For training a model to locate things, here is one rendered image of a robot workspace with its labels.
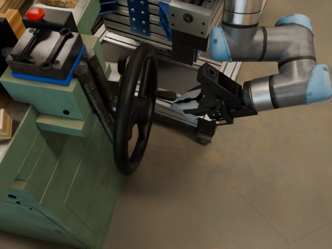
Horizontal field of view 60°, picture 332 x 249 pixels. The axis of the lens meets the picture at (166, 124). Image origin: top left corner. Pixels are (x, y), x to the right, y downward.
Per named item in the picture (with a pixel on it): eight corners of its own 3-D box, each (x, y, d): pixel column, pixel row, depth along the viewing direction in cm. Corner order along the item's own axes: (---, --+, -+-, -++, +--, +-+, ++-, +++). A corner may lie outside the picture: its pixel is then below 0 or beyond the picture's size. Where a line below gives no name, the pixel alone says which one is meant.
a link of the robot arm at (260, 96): (268, 95, 59) (269, 66, 63) (246, 99, 61) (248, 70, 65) (276, 115, 64) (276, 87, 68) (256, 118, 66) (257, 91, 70)
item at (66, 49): (68, 86, 48) (58, 63, 44) (8, 76, 49) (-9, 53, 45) (94, 34, 55) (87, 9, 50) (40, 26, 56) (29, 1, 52)
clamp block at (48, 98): (84, 123, 55) (71, 94, 47) (19, 111, 57) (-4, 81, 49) (107, 66, 63) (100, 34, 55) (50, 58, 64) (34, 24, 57)
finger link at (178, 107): (177, 126, 77) (208, 121, 72) (166, 113, 73) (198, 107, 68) (179, 116, 79) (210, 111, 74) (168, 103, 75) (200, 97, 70)
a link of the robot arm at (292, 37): (265, 10, 60) (269, 59, 58) (318, 10, 60) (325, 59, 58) (253, 31, 68) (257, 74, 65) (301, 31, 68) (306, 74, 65)
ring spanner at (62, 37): (49, 73, 45) (48, 70, 44) (37, 71, 45) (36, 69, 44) (73, 30, 50) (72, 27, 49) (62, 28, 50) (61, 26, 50)
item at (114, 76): (122, 97, 100) (119, 82, 93) (88, 92, 101) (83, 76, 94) (129, 79, 104) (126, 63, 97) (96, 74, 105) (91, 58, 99)
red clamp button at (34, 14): (40, 23, 49) (38, 18, 48) (24, 21, 49) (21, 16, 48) (48, 12, 50) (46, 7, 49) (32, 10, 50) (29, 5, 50)
